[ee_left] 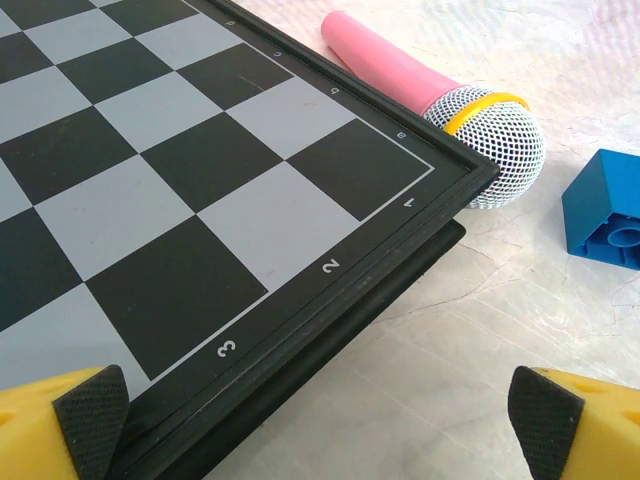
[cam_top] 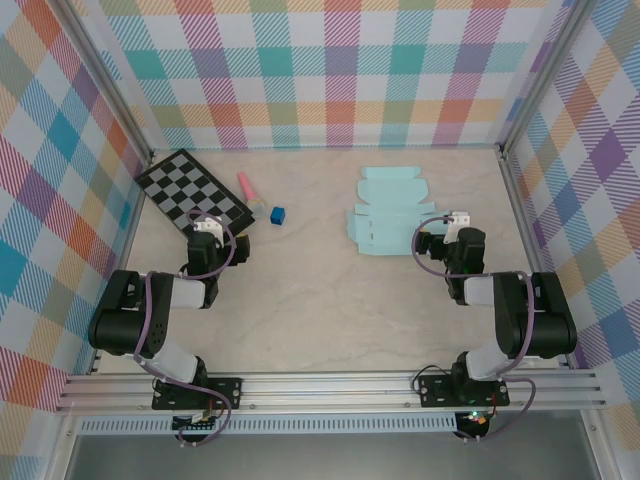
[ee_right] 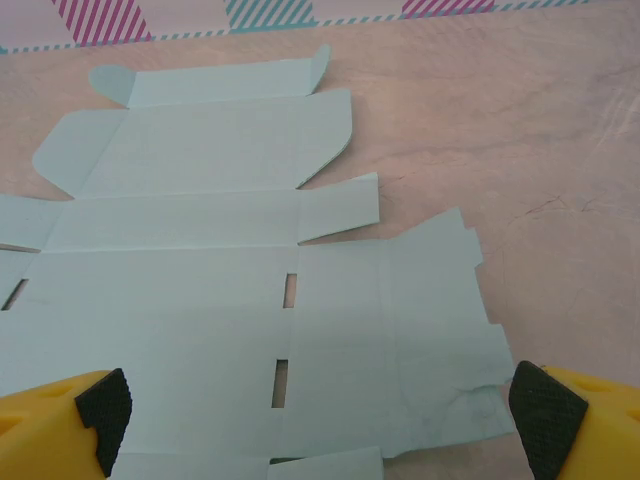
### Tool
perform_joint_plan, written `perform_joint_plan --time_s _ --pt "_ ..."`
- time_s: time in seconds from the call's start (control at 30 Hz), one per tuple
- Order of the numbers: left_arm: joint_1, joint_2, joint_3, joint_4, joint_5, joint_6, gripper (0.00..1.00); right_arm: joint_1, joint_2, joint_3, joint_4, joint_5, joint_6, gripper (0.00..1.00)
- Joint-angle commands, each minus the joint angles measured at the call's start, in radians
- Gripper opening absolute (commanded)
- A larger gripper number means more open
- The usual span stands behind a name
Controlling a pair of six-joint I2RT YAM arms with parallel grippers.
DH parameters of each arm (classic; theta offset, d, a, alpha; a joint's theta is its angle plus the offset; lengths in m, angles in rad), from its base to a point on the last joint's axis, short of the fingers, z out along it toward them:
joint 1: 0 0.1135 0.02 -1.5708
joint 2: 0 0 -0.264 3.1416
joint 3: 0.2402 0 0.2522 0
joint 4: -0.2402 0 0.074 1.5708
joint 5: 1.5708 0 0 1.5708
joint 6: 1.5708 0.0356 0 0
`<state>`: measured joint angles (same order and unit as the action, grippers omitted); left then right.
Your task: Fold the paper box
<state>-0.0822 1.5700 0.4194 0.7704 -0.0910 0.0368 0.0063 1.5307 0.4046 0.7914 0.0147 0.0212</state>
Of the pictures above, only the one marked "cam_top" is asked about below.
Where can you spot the aluminium floor rail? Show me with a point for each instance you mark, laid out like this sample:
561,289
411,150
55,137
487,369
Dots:
526,225
131,225

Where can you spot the right aluminium frame post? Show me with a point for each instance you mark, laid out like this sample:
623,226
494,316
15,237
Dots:
542,75

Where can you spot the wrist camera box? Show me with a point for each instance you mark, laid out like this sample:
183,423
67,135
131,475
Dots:
459,219
207,226

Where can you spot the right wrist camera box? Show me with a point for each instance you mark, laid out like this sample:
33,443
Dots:
459,219

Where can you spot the long aluminium mounting rail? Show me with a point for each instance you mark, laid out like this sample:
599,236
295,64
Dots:
325,392

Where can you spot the left aluminium frame post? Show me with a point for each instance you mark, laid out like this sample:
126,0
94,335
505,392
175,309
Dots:
107,85

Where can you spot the small blue cube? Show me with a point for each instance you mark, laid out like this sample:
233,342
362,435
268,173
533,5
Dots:
277,216

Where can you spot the light teal paper box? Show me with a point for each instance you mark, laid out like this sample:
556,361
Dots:
390,210

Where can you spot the left aluminium floor rail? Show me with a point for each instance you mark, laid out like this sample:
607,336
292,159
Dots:
131,225

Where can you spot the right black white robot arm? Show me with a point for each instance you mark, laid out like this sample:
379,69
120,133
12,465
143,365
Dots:
550,320

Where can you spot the black grey checkerboard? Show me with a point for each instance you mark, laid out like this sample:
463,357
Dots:
185,185

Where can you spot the aluminium frame post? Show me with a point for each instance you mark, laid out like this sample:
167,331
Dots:
542,75
107,85

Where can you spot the pink toy microphone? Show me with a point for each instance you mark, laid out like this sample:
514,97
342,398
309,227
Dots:
246,187

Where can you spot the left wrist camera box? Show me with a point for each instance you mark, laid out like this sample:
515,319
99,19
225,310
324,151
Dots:
207,226

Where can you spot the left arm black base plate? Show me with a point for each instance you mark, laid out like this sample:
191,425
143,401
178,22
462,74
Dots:
230,392

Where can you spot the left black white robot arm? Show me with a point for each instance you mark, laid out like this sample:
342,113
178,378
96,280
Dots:
120,320

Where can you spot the right aluminium floor rail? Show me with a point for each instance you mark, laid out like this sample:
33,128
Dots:
526,225

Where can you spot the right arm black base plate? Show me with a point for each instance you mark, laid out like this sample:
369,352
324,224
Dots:
432,390

